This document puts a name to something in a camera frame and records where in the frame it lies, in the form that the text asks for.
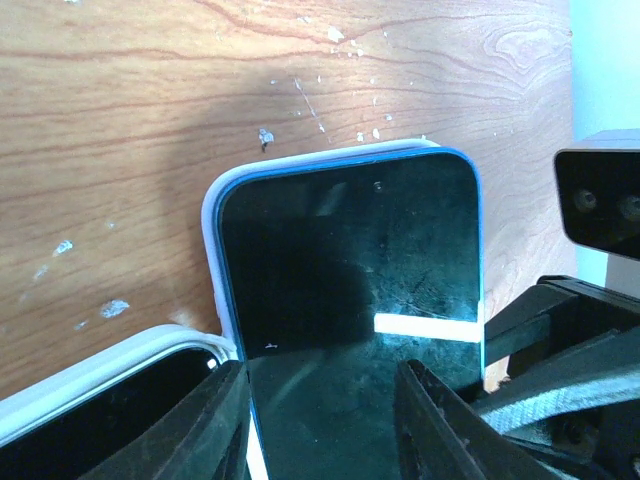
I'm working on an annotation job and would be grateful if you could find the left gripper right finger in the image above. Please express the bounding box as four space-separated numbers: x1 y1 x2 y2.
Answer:
394 360 558 480

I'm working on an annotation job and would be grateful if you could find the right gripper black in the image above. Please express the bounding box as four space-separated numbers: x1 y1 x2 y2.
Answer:
474 276 639 479

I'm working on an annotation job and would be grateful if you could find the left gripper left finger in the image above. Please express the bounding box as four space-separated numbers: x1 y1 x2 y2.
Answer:
82 361 250 479

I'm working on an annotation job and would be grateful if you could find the white-edged black phone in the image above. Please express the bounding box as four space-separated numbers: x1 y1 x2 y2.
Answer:
1 347 219 479

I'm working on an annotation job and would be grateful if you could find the dark purple phone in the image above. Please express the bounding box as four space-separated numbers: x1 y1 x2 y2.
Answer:
217 146 487 480

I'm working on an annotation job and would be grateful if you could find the lavender phone case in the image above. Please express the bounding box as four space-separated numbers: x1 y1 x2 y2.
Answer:
200 139 446 480

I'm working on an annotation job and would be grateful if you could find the beige phone case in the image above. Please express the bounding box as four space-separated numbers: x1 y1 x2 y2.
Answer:
1 324 238 446

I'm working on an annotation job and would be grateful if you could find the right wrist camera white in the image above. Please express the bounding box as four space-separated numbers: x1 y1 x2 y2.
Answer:
553 129 639 260

